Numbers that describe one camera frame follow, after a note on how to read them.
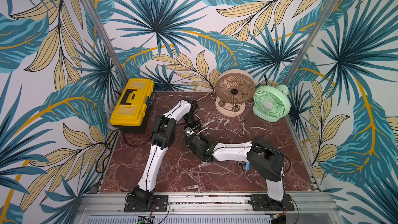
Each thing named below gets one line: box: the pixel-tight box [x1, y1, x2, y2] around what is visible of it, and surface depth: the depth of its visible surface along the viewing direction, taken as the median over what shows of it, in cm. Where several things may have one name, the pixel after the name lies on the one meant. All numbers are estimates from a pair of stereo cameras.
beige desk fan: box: [215, 68, 256, 118], surface depth 94 cm
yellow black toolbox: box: [109, 78, 156, 134], surface depth 92 cm
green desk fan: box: [252, 84, 292, 123], surface depth 87 cm
